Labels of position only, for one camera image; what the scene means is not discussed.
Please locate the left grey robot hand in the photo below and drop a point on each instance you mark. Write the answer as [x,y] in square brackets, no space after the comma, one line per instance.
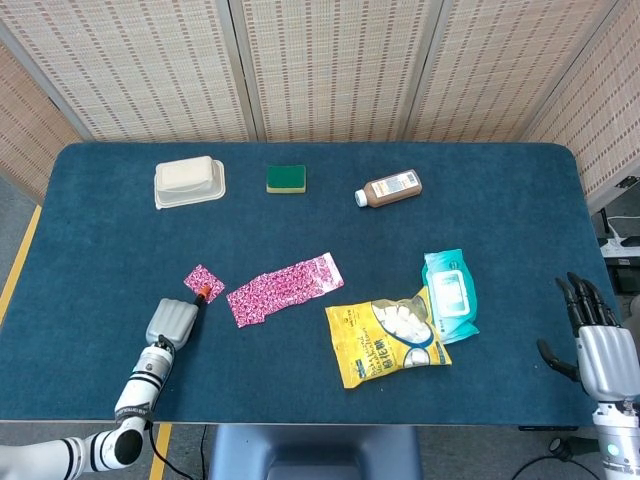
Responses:
[171,320]

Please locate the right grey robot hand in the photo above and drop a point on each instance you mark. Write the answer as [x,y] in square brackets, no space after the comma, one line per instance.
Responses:
[607,355]

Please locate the small pink patterned packet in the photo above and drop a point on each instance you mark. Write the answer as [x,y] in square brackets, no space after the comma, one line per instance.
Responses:
[200,277]

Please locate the long pink patterned wrapper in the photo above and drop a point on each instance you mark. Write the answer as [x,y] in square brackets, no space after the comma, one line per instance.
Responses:
[285,290]

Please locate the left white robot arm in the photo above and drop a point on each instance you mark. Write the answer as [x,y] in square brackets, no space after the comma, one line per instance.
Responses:
[140,390]

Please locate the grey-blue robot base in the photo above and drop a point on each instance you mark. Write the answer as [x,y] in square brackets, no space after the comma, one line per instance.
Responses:
[315,452]

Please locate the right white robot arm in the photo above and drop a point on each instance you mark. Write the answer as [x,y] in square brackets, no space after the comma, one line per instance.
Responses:
[617,440]

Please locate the black desk control panel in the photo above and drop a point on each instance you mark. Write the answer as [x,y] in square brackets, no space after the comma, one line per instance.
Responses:
[550,428]

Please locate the beige plastic food container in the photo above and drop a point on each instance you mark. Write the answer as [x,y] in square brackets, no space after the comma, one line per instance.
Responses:
[185,180]

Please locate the blue felt table cover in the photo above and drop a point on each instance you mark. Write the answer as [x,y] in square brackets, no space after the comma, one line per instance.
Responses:
[310,235]

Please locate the teal wet wipes pack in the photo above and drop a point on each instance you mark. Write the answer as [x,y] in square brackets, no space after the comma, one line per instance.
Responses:
[450,295]

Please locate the green and yellow sponge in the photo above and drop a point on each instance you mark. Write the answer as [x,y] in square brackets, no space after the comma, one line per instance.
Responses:
[286,177]

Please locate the yellow marshmallow bag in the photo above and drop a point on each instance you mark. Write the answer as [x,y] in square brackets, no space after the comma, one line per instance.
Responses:
[365,345]

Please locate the woven folding screen panel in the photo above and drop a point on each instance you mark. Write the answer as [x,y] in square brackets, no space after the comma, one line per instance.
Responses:
[600,115]
[135,65]
[335,65]
[500,65]
[25,125]

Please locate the brown bottle with white cap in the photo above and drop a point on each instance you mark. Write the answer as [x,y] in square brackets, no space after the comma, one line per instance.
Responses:
[395,187]

